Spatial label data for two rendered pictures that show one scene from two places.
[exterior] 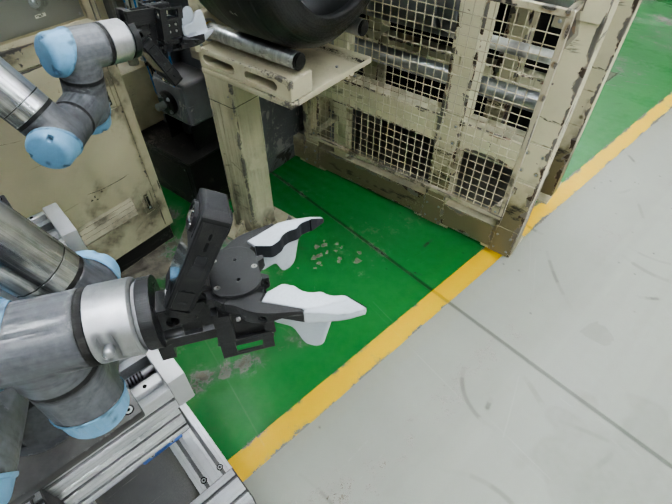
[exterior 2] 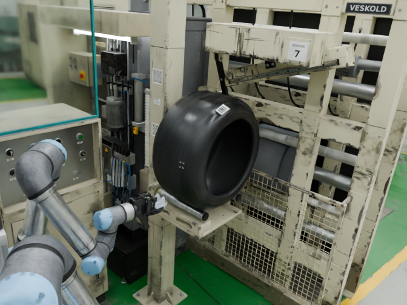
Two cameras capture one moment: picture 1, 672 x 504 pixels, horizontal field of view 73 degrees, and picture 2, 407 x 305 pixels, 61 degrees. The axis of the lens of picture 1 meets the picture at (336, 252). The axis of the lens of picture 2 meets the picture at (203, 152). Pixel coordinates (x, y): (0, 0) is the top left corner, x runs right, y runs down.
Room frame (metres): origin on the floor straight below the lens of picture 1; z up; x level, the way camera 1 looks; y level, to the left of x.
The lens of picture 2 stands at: (-0.31, 0.09, 1.83)
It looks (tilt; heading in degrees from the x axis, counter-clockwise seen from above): 22 degrees down; 2
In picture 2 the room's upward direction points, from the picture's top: 4 degrees clockwise
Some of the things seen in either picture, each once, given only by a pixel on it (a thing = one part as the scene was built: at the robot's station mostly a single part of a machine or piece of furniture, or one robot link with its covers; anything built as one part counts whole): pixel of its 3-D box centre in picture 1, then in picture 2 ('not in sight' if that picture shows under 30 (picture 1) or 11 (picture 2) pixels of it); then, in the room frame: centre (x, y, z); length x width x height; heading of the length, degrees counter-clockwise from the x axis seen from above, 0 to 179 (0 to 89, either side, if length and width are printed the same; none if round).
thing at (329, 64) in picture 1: (287, 64); (197, 210); (1.35, 0.15, 0.80); 0.37 x 0.36 x 0.02; 142
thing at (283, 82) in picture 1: (253, 68); (179, 213); (1.24, 0.23, 0.84); 0.36 x 0.09 x 0.06; 52
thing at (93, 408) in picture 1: (81, 376); not in sight; (0.24, 0.28, 0.94); 0.11 x 0.08 x 0.11; 17
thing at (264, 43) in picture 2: not in sight; (266, 43); (1.51, -0.14, 1.71); 0.61 x 0.25 x 0.15; 52
